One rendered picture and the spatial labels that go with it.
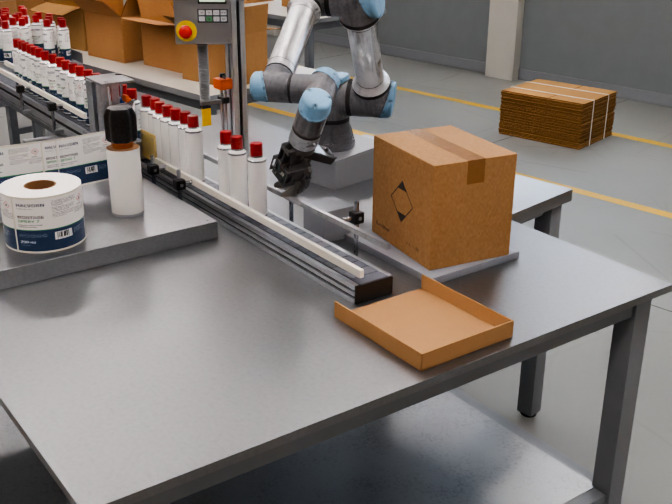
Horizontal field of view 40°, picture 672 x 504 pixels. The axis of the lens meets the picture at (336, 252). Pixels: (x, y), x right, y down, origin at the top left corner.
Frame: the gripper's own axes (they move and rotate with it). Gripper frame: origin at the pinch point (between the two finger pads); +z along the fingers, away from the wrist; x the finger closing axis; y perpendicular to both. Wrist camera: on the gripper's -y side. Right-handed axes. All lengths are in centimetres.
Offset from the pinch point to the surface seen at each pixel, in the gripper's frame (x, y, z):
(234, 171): -16.2, 7.4, 5.2
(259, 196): -5.4, 5.7, 4.6
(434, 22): -363, -478, 316
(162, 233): -7.5, 32.8, 11.2
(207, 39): -56, -4, -6
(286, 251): 15.9, 11.0, 1.2
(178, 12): -65, 2, -11
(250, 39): -163, -105, 101
